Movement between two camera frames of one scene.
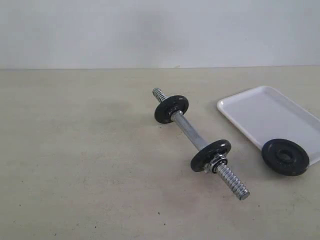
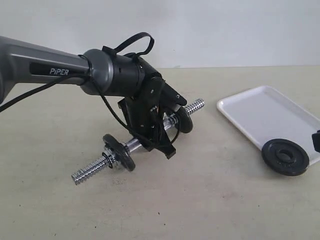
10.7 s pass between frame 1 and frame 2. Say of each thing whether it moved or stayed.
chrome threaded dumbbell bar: moved
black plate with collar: moved
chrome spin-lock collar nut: moved
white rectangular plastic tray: stayed
